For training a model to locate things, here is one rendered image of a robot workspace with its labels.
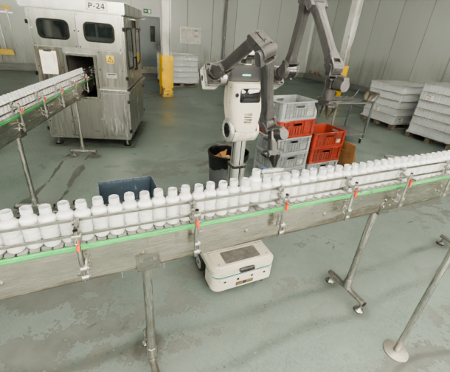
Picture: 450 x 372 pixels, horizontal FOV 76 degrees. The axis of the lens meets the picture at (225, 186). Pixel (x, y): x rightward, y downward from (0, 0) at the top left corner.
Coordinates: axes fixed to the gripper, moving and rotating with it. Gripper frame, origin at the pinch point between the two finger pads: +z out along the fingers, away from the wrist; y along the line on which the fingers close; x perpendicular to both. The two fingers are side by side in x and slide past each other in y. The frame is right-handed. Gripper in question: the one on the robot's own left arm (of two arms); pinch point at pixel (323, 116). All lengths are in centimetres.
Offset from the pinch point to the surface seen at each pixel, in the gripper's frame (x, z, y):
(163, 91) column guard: -86, 120, 729
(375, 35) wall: -941, -73, 799
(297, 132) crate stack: -119, 67, 162
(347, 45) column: -694, -31, 684
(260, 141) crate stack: -83, 85, 189
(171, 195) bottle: 89, 25, -17
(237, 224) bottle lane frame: 58, 45, -20
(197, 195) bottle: 77, 27, -17
